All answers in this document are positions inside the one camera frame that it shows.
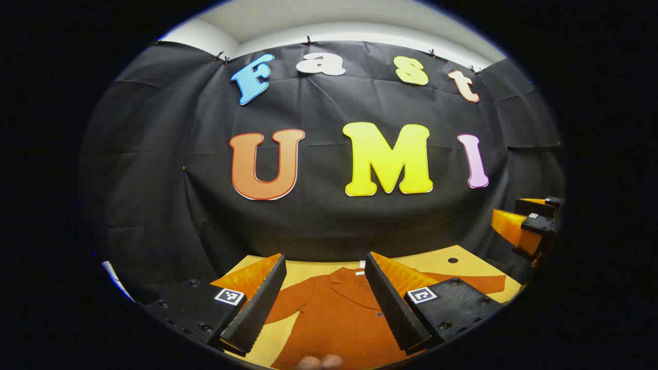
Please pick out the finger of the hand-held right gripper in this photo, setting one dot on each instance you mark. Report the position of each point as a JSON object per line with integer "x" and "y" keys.
{"x": 538, "y": 225}
{"x": 534, "y": 206}

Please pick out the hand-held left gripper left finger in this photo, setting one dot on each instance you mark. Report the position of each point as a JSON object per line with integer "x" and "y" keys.
{"x": 257, "y": 308}

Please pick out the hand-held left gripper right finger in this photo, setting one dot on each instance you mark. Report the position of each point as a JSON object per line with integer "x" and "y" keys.
{"x": 393, "y": 308}

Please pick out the orange knit shirt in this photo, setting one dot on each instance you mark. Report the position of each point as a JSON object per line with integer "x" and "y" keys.
{"x": 339, "y": 318}

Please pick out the black backdrop cloth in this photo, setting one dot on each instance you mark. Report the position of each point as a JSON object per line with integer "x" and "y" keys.
{"x": 318, "y": 221}

